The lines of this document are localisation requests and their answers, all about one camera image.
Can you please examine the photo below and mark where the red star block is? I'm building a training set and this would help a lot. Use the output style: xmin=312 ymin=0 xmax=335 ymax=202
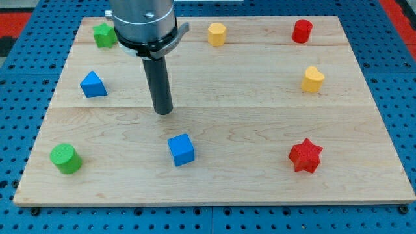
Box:
xmin=288 ymin=138 xmax=324 ymax=173

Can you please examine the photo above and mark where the green cylinder block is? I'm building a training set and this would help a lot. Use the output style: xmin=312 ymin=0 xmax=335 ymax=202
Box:
xmin=49 ymin=143 xmax=83 ymax=174

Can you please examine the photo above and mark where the blue triangle block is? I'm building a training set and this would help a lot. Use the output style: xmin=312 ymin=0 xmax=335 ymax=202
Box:
xmin=80 ymin=71 xmax=107 ymax=98

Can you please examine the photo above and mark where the red cylinder block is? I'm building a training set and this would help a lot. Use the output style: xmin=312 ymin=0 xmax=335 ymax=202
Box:
xmin=292 ymin=19 xmax=313 ymax=44

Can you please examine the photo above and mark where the yellow hexagon block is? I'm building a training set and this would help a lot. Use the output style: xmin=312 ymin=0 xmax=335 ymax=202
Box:
xmin=207 ymin=23 xmax=227 ymax=47

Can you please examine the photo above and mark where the yellow heart block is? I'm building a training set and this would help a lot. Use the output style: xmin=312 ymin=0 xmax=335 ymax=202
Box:
xmin=301 ymin=66 xmax=325 ymax=92

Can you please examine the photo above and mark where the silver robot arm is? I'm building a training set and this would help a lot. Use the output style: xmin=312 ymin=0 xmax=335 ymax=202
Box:
xmin=105 ymin=0 xmax=190 ymax=60

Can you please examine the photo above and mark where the green star block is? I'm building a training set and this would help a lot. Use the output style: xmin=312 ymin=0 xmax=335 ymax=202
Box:
xmin=92 ymin=23 xmax=117 ymax=48

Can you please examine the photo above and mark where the blue cube block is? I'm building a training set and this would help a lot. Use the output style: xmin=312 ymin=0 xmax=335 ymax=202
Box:
xmin=167 ymin=133 xmax=195 ymax=167

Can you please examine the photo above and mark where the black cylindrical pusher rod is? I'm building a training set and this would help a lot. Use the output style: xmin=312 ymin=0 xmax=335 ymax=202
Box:
xmin=142 ymin=57 xmax=173 ymax=115

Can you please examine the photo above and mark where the wooden board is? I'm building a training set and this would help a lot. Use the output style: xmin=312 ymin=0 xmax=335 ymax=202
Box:
xmin=13 ymin=16 xmax=415 ymax=207

